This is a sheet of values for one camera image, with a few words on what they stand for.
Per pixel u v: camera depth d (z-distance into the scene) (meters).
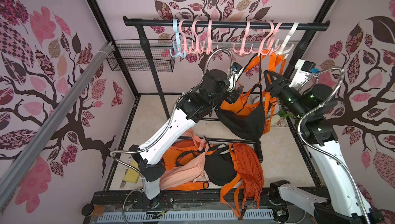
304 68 0.46
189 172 0.70
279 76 0.48
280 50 0.55
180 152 0.85
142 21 0.49
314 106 0.40
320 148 0.40
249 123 0.69
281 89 0.47
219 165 0.83
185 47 0.86
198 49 0.55
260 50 0.54
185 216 0.70
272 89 0.50
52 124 0.52
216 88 0.44
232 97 0.54
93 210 0.64
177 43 0.54
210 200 0.75
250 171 0.80
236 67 0.49
